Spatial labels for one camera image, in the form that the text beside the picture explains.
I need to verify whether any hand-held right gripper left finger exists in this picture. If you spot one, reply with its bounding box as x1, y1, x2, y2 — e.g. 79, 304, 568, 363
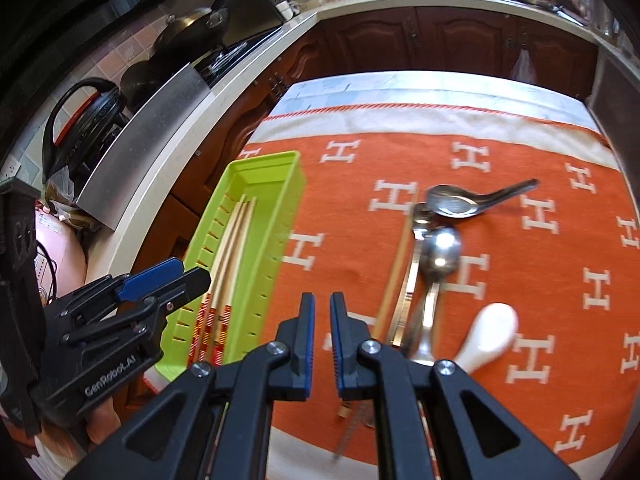
62, 291, 317, 480

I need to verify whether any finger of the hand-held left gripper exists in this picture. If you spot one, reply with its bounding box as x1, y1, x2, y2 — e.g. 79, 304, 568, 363
50, 256, 185, 322
64, 266, 212, 350

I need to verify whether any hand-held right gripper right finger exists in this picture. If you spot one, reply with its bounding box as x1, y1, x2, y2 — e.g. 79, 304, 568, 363
329, 291, 576, 480

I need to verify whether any small steel spoon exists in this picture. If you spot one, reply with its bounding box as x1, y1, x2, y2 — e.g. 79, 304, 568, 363
392, 202, 433, 350

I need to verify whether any green plastic utensil tray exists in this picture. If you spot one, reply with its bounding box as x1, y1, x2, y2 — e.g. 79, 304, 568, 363
152, 151, 307, 391

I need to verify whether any golden brown chopstick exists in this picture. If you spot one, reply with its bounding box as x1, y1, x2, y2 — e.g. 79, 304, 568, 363
372, 186, 420, 340

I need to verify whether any large steel spoon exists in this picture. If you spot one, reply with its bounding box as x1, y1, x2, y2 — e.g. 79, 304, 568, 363
407, 226, 463, 367

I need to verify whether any white ceramic spoon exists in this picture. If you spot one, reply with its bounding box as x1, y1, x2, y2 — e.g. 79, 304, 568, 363
452, 303, 520, 376

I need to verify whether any dark metal soup spoon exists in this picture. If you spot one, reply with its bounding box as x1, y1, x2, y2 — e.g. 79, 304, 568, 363
425, 178, 541, 220

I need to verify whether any person's left hand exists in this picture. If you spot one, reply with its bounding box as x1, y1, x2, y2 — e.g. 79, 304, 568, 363
84, 400, 123, 447

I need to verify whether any pink kitchen appliance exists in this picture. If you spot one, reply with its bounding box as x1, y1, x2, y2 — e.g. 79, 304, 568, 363
32, 207, 88, 306

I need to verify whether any black pressure cooker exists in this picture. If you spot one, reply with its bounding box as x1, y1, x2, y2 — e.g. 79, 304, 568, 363
41, 77, 128, 186

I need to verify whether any orange patterned blanket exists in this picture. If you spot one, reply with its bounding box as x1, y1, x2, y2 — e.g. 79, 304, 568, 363
240, 102, 640, 480

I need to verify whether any black gas stove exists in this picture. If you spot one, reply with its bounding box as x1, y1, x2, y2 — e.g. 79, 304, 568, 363
192, 35, 281, 88

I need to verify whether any black wok with lid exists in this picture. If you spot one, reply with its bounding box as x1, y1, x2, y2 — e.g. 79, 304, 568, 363
152, 7, 231, 63

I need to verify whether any pale grid table cover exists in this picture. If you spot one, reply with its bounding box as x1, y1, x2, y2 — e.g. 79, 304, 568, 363
270, 70, 596, 126

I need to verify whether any black range hood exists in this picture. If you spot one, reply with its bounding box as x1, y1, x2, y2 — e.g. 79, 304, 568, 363
0, 0, 166, 161

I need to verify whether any hanging clear plastic bag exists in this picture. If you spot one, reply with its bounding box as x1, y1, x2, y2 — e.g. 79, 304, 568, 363
510, 50, 538, 83

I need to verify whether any steel frosted door cabinet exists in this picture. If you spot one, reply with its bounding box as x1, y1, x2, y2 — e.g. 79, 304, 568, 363
585, 47, 640, 151

